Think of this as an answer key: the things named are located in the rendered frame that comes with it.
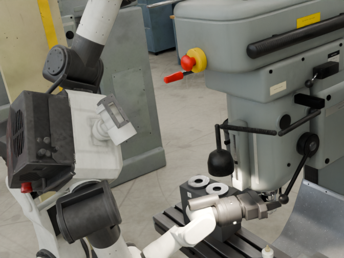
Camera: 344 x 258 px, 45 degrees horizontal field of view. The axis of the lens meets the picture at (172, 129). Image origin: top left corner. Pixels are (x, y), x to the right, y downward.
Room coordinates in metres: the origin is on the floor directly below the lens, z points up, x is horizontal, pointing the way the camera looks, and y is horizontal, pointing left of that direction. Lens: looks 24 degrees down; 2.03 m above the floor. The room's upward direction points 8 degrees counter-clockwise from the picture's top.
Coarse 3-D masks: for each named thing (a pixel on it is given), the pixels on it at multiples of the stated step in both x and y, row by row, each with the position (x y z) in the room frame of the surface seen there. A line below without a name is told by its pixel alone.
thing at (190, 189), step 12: (192, 180) 1.50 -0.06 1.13; (204, 180) 1.49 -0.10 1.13; (180, 192) 1.50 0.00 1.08; (192, 192) 1.44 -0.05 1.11; (204, 192) 1.42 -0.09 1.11; (216, 192) 1.39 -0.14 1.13; (228, 192) 1.40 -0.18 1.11; (216, 228) 1.35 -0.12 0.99; (228, 228) 1.36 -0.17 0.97; (240, 228) 1.40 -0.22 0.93
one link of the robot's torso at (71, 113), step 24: (24, 96) 1.03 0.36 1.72; (48, 96) 1.07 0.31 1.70; (72, 96) 1.11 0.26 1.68; (96, 96) 1.16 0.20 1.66; (24, 120) 0.99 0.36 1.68; (48, 120) 1.02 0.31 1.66; (72, 120) 1.05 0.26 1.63; (96, 120) 1.10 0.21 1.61; (24, 144) 0.95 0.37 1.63; (48, 144) 0.97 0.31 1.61; (72, 144) 1.00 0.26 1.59; (96, 144) 1.04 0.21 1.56; (24, 168) 0.93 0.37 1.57; (48, 168) 0.96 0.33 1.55; (72, 168) 0.96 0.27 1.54; (96, 168) 0.99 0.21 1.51; (120, 168) 1.05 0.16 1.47; (24, 192) 1.02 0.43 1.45; (72, 192) 0.98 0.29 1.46
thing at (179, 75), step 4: (176, 72) 1.10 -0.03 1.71; (180, 72) 1.10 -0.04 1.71; (184, 72) 1.11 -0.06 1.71; (188, 72) 1.11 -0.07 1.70; (192, 72) 1.12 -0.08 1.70; (168, 76) 1.08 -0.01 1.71; (172, 76) 1.08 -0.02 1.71; (176, 76) 1.09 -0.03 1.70; (180, 76) 1.09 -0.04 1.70; (164, 80) 1.08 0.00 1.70; (168, 80) 1.07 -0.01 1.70; (172, 80) 1.08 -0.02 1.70; (176, 80) 1.09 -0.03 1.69
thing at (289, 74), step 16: (320, 48) 1.09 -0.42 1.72; (336, 48) 1.12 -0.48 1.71; (272, 64) 0.99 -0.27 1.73; (288, 64) 1.02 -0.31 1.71; (304, 64) 1.05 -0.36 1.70; (208, 80) 1.15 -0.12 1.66; (224, 80) 1.09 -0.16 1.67; (240, 80) 1.04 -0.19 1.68; (256, 80) 0.99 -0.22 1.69; (272, 80) 0.98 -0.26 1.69; (288, 80) 1.01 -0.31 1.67; (304, 80) 1.05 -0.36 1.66; (240, 96) 1.04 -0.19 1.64; (256, 96) 0.99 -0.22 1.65; (272, 96) 0.98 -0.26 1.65
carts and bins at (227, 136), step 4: (224, 132) 3.06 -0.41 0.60; (228, 132) 3.23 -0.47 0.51; (224, 136) 3.10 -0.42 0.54; (228, 136) 2.99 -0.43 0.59; (228, 144) 3.01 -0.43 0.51; (228, 148) 3.02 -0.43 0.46; (232, 176) 3.03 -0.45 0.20; (232, 184) 3.06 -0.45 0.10; (236, 188) 2.99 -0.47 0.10; (248, 188) 2.91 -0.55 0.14; (240, 192) 2.96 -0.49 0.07; (244, 192) 2.93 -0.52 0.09; (256, 192) 2.89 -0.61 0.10; (260, 192) 2.89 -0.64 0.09; (276, 192) 2.98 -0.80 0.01
